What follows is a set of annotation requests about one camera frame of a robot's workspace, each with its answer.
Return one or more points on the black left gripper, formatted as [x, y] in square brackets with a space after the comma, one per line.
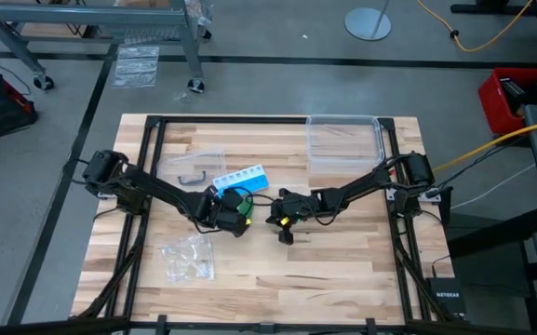
[224, 218]

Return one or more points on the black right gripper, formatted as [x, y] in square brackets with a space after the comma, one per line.
[305, 207]

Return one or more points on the green elastic bandage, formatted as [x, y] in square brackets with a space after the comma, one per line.
[247, 207]

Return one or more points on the clear plastic zip bag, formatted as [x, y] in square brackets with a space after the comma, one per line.
[186, 258]

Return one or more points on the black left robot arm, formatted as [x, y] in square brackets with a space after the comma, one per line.
[156, 188]

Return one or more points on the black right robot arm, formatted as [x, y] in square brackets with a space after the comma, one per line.
[366, 181]

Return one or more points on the blue white pill organizer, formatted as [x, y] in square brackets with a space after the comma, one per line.
[242, 180]

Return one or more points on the clear plastic storage bin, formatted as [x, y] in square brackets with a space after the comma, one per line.
[345, 144]

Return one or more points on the black rig crossbar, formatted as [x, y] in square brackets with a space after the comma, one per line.
[203, 326]

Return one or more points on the small clear plastic scrap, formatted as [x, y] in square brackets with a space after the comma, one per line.
[183, 97]

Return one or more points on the clear plastic sheet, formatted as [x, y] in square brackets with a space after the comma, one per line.
[135, 67]

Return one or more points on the round grey stand base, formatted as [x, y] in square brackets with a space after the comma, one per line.
[366, 25]

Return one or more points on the red plastic bin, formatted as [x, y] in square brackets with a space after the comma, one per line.
[493, 107]

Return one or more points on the black stand legs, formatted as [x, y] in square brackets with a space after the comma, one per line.
[482, 8]

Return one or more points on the black aluminium table frame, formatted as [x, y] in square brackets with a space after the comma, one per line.
[231, 119]

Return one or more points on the black network switch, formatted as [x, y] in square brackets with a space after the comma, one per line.
[447, 298]

